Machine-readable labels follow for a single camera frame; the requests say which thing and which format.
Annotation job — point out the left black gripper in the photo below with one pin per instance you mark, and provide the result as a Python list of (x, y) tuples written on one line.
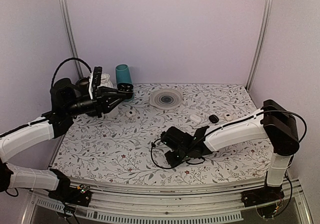
[(101, 100)]

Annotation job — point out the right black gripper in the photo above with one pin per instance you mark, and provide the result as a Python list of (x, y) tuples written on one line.
[(171, 160)]

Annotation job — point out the black earbud charging case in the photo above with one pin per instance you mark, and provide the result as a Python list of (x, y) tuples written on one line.
[(127, 88)]

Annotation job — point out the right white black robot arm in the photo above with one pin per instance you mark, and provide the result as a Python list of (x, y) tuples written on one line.
[(271, 121)]

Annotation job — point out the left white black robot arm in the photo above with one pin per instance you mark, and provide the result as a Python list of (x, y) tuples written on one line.
[(65, 105)]

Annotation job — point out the white oval earbud case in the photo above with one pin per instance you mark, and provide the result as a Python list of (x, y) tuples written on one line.
[(195, 118)]

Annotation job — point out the white ribbed vase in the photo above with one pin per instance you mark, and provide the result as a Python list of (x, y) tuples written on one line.
[(106, 81)]

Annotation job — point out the teal vase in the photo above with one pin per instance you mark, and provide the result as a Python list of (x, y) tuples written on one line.
[(123, 75)]

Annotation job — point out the black cylinder vase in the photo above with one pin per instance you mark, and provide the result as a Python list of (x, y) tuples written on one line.
[(83, 83)]

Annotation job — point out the spiral patterned plate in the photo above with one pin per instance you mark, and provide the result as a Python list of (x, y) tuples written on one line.
[(166, 99)]

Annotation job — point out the white earbud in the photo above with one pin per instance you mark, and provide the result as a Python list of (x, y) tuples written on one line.
[(228, 117)]

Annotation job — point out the aluminium front rail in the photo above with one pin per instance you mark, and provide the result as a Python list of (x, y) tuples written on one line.
[(219, 203)]

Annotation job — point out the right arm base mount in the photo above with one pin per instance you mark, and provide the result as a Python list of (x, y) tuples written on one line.
[(270, 199)]

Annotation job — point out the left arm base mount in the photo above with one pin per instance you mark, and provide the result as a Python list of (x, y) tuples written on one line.
[(77, 195)]

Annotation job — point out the left aluminium frame post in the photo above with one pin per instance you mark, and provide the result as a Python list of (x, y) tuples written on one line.
[(68, 27)]

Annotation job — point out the aluminium frame post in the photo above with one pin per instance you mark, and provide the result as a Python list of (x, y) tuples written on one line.
[(267, 9), (68, 27)]

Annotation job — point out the right aluminium frame post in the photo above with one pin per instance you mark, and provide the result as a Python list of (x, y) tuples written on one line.
[(267, 9)]

